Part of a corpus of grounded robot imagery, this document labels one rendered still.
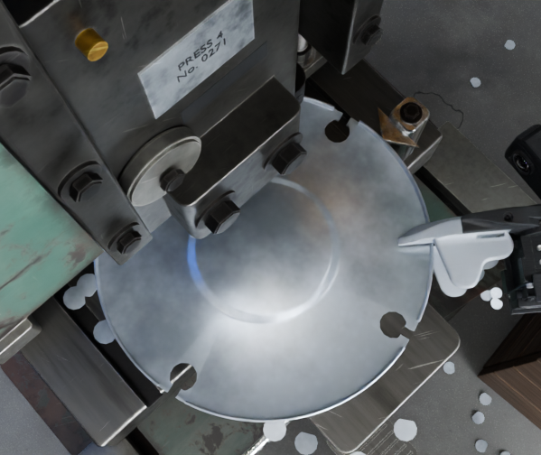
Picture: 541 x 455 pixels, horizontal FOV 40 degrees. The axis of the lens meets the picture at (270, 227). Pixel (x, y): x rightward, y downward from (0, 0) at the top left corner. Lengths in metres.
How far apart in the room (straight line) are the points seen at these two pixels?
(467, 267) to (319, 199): 0.14
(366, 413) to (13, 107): 0.45
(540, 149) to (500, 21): 1.03
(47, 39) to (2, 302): 0.11
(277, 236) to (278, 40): 0.23
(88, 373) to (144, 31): 0.44
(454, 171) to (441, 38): 0.85
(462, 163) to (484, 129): 0.75
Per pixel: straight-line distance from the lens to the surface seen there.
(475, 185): 0.83
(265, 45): 0.43
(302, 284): 0.62
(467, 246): 0.63
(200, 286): 0.63
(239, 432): 0.76
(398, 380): 0.63
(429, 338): 0.64
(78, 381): 0.72
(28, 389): 0.82
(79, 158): 0.29
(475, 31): 1.67
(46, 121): 0.26
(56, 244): 0.31
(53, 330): 0.73
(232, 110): 0.47
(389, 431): 1.25
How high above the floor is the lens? 1.40
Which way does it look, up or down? 75 degrees down
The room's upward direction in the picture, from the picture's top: 2 degrees counter-clockwise
